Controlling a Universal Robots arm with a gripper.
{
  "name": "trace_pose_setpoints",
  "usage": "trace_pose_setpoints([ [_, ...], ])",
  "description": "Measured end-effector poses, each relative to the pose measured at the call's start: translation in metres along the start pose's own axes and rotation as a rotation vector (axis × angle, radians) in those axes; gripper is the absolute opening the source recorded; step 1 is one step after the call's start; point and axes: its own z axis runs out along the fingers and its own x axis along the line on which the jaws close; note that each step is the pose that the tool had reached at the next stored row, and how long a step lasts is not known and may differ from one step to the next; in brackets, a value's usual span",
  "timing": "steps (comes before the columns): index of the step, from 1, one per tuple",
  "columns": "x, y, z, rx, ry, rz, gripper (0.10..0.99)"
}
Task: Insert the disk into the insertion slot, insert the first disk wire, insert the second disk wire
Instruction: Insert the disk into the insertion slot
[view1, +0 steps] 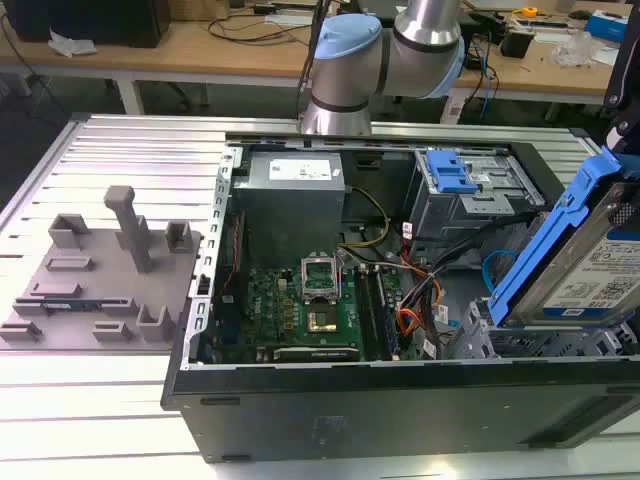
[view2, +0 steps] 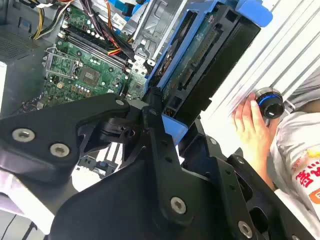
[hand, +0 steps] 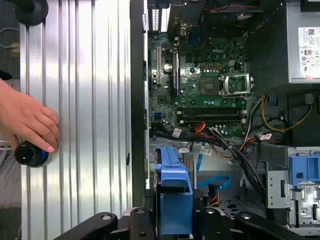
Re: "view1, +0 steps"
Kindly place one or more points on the CPU socket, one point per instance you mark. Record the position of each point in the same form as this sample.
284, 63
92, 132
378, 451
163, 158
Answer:
323, 321

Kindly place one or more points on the blue plastic drive latch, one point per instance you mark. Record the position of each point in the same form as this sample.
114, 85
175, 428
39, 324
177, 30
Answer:
450, 172

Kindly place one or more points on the yellow tape roll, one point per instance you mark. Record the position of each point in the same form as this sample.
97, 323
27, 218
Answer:
528, 12

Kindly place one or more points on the green motherboard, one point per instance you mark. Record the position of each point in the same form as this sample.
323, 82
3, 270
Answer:
280, 310

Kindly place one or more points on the metal optical drive cage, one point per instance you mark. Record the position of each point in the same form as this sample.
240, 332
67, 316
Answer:
450, 215

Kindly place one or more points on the wooden desk with clutter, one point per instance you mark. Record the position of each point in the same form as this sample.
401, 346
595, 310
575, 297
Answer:
545, 70

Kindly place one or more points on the blue cardboard box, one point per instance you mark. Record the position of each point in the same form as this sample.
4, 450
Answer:
607, 25

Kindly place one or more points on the clear plastic bag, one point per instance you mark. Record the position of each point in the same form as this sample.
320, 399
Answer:
580, 47

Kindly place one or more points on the wooden desk white frame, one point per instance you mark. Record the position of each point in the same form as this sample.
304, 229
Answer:
175, 55

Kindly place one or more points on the black graphics card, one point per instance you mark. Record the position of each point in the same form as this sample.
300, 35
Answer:
317, 354

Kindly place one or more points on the metal disk bay cage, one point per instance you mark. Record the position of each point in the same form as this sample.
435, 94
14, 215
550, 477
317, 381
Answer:
525, 345

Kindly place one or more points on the white label tag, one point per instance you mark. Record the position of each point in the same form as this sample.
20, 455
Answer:
454, 109

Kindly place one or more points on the grey parts rack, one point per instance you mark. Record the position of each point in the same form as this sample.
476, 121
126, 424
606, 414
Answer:
100, 280

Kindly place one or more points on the grey power supply unit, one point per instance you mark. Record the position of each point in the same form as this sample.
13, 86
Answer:
285, 210

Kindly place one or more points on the black RAM slot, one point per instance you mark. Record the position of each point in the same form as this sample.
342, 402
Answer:
367, 315

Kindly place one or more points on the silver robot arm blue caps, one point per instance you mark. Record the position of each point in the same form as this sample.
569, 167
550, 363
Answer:
350, 65

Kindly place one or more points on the hard disk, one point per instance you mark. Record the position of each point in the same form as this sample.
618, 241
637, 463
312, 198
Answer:
565, 250

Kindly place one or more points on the black box on desk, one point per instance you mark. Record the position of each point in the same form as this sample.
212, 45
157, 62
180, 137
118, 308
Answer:
85, 20

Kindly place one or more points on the RAM stick with blue labels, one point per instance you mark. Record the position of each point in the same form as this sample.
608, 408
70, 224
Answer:
387, 315

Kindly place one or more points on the green RAM stick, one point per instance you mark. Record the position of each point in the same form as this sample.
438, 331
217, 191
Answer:
67, 305

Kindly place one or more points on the crumpled white plastic sheet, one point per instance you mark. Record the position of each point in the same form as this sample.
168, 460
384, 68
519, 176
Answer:
70, 45

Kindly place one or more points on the black open PC case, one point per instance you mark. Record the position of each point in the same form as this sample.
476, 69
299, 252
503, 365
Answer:
380, 415

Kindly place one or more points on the small black device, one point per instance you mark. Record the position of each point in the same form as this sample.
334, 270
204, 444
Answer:
516, 42

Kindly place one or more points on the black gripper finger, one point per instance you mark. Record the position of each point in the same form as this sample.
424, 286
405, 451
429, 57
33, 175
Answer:
624, 214

